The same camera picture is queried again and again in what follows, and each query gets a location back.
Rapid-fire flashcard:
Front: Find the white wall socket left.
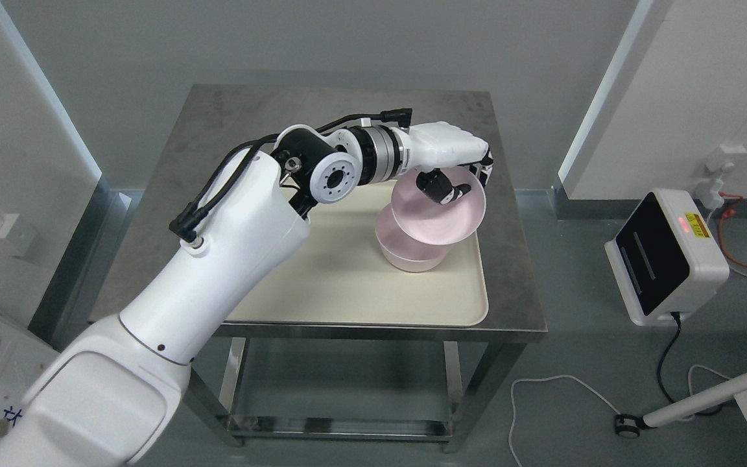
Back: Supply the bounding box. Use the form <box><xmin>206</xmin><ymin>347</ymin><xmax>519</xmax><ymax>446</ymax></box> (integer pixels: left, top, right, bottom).
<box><xmin>0</xmin><ymin>213</ymin><xmax>38</xmax><ymax>258</ymax></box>

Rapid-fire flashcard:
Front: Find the pink bowl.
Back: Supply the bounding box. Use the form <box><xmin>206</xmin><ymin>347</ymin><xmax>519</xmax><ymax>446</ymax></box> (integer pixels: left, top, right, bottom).
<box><xmin>375</xmin><ymin>204</ymin><xmax>453</xmax><ymax>273</ymax></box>
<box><xmin>390</xmin><ymin>167</ymin><xmax>487</xmax><ymax>245</ymax></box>

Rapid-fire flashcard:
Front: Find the white floor cable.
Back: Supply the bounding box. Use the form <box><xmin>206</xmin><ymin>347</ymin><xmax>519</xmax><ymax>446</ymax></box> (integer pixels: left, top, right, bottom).
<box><xmin>508</xmin><ymin>365</ymin><xmax>737</xmax><ymax>467</ymax></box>

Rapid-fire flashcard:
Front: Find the black power cable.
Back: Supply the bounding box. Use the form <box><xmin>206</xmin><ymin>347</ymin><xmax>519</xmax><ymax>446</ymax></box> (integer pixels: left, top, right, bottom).
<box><xmin>656</xmin><ymin>313</ymin><xmax>723</xmax><ymax>417</ymax></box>

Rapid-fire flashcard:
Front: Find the white wall socket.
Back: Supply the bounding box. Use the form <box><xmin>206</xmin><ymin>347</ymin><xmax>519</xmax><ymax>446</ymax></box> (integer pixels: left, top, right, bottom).
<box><xmin>694</xmin><ymin>143</ymin><xmax>747</xmax><ymax>210</ymax></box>
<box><xmin>0</xmin><ymin>213</ymin><xmax>38</xmax><ymax>258</ymax></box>

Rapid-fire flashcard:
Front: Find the white black box device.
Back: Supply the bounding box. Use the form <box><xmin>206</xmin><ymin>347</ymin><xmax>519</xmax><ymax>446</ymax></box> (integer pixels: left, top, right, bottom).
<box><xmin>604</xmin><ymin>188</ymin><xmax>730</xmax><ymax>326</ymax></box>

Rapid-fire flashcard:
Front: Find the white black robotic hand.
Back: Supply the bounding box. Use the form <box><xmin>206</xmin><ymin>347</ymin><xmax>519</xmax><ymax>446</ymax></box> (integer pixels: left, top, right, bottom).
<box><xmin>398</xmin><ymin>121</ymin><xmax>494</xmax><ymax>205</ymax></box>

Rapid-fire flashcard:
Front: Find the stainless steel table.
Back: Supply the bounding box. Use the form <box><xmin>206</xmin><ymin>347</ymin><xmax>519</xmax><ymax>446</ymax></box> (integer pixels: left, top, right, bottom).
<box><xmin>89</xmin><ymin>84</ymin><xmax>548</xmax><ymax>454</ymax></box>

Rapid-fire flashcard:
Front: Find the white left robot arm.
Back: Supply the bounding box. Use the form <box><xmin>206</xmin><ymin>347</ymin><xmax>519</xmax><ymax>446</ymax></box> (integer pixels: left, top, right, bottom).
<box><xmin>0</xmin><ymin>124</ymin><xmax>418</xmax><ymax>466</ymax></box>

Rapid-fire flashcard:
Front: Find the white wheeled stand leg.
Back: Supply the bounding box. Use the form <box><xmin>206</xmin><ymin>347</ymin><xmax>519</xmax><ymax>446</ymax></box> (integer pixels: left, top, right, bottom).
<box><xmin>613</xmin><ymin>373</ymin><xmax>747</xmax><ymax>438</ymax></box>

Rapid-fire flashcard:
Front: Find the cream plastic tray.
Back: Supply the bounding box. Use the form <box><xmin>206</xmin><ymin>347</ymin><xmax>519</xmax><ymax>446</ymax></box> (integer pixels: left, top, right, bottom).
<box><xmin>225</xmin><ymin>182</ymin><xmax>488</xmax><ymax>328</ymax></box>

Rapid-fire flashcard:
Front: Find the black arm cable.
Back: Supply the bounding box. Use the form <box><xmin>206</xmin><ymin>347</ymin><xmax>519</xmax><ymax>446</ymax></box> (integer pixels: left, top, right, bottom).
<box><xmin>169</xmin><ymin>108</ymin><xmax>414</xmax><ymax>244</ymax></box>

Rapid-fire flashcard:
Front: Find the white wall socket right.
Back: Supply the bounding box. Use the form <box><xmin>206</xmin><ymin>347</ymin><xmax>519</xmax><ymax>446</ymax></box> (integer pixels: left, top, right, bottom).
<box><xmin>694</xmin><ymin>143</ymin><xmax>747</xmax><ymax>210</ymax></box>

